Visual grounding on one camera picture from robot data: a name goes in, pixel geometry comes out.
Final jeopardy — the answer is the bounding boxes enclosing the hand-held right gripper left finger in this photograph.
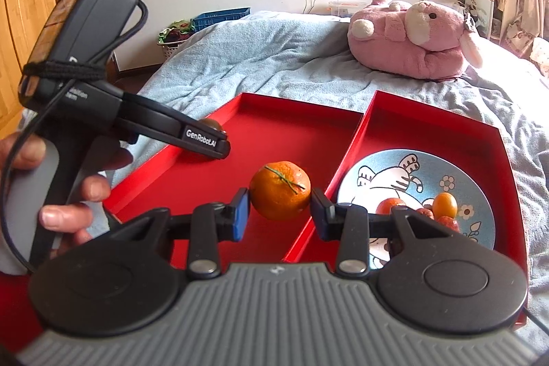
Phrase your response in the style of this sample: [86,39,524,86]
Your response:
[116,188,252,280]

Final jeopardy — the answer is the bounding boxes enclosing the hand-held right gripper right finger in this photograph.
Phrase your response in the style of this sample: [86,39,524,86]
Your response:
[310,187,494,276]

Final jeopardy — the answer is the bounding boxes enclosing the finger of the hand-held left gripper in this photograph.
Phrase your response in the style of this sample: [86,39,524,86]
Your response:
[116,92,232,161]

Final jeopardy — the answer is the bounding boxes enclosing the dark brown tomato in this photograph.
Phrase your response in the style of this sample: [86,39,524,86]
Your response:
[198,118,228,144]

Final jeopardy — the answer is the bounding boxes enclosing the mandarin with green stem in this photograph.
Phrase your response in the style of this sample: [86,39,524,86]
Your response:
[249,161,312,221]

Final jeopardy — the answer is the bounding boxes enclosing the small orange tomato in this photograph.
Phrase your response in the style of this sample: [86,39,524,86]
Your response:
[376,197,407,216]

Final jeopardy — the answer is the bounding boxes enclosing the blue floral plate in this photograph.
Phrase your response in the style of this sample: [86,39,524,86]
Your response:
[336,149,499,264]

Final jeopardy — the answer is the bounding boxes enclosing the red fruit tray box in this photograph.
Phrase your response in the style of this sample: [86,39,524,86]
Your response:
[103,92,365,264]

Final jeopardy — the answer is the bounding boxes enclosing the yellow kumquat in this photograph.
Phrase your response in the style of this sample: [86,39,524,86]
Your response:
[432,192,458,220]

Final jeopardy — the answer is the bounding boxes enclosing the red-orange fruit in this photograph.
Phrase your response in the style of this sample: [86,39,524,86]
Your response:
[435,216,460,233]

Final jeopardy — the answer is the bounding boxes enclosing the person's left hand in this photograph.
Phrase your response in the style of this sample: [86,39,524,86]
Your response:
[0,132,133,259]

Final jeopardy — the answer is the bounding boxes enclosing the white dotted laundry basket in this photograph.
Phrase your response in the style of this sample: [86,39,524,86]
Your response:
[158,36,187,60]

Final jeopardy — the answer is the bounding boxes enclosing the clothes in basket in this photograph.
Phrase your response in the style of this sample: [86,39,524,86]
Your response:
[160,20,195,45]

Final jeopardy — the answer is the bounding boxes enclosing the blue plastic crate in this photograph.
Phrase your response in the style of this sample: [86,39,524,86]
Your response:
[191,7,252,33]

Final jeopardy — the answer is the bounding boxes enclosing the light blue blanket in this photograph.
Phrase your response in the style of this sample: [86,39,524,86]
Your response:
[107,10,549,324]

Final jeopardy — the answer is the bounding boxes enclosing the red box holding plate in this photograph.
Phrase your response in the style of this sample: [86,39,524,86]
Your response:
[283,90,528,326]

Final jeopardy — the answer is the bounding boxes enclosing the pink plush toy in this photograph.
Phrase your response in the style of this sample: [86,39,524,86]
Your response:
[347,0,484,80]

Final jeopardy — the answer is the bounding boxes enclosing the clear plastic storage box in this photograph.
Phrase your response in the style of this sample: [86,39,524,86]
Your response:
[328,0,367,17]

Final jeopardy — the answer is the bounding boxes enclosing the floral pillow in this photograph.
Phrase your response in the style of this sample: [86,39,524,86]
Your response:
[529,36,549,77]

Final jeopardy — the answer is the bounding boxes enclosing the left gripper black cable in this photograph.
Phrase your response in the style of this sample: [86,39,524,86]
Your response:
[0,0,149,274]

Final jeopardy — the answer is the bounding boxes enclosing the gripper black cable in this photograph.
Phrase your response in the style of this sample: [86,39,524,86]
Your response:
[521,306,549,332]
[0,0,149,274]

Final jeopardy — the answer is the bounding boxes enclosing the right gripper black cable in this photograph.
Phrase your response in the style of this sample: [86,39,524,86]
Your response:
[521,306,549,332]

